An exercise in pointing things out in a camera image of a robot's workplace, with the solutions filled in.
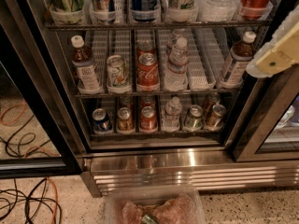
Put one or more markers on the rear gold can bottom shelf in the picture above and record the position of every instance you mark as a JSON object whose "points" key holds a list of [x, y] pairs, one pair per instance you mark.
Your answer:
{"points": [[127, 101]]}

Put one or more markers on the water bottle bottom shelf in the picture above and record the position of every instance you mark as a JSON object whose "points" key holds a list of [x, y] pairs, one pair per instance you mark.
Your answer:
{"points": [[172, 111]]}

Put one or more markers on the clear plastic bin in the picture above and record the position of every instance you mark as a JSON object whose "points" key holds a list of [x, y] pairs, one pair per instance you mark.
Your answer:
{"points": [[151, 195]]}

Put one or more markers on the rear Coca-Cola can middle shelf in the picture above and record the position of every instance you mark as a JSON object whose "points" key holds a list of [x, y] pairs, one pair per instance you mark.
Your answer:
{"points": [[145, 46]]}

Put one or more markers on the stainless steel display fridge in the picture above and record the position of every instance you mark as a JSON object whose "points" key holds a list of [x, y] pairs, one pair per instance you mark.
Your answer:
{"points": [[231, 157]]}

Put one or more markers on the front red can bottom shelf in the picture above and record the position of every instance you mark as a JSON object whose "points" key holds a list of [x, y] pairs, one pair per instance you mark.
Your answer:
{"points": [[148, 118]]}

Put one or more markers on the left iced tea bottle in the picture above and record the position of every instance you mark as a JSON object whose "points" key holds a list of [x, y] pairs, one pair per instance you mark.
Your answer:
{"points": [[83, 60]]}

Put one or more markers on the open glass fridge door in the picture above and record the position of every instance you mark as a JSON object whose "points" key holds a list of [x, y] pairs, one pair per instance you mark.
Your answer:
{"points": [[38, 129]]}

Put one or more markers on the gold can shelf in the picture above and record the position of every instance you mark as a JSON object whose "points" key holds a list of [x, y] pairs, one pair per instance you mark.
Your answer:
{"points": [[127, 101], [125, 119]]}

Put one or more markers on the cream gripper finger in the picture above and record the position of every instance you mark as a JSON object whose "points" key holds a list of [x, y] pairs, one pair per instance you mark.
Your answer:
{"points": [[281, 52]]}

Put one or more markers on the rear right gold can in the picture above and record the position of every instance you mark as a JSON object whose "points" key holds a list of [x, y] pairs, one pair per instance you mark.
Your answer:
{"points": [[212, 98]]}

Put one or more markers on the iced tea bottle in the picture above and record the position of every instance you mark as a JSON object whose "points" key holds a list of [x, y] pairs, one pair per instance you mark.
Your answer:
{"points": [[83, 60], [239, 56]]}

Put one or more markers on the front Coca-Cola can middle shelf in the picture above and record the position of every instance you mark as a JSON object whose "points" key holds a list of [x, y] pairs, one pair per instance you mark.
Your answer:
{"points": [[147, 69]]}

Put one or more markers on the front right gold can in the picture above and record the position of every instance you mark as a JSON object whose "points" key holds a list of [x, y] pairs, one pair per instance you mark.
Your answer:
{"points": [[215, 116]]}

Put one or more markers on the white green soda can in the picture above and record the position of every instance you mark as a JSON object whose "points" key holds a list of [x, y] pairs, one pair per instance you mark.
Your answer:
{"points": [[117, 71]]}

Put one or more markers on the green silver can bottom shelf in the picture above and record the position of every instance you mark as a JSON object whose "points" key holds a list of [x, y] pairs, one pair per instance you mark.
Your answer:
{"points": [[194, 116]]}

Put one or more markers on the right iced tea bottle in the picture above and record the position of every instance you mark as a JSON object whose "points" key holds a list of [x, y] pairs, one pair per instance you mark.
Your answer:
{"points": [[239, 56]]}

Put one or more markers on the pink cloth in bin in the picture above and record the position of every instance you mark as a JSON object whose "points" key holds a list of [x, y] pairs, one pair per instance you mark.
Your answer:
{"points": [[180, 210]]}

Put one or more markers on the front gold can bottom shelf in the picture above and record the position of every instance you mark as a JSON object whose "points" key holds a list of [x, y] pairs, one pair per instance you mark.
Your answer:
{"points": [[125, 119]]}

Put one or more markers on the blue can bottom shelf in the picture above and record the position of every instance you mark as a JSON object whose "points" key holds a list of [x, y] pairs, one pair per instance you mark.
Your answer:
{"points": [[101, 121]]}

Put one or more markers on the rear water bottle middle shelf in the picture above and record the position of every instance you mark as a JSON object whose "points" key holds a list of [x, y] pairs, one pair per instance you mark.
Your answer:
{"points": [[172, 39]]}

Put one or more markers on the green object in bin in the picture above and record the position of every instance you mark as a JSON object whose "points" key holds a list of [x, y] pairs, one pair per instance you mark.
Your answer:
{"points": [[148, 219]]}

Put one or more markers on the front water bottle middle shelf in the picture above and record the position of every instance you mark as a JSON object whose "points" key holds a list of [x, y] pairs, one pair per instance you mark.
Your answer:
{"points": [[176, 66]]}

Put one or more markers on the rear red can bottom shelf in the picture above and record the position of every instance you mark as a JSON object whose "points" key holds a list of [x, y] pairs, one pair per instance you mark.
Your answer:
{"points": [[147, 101]]}

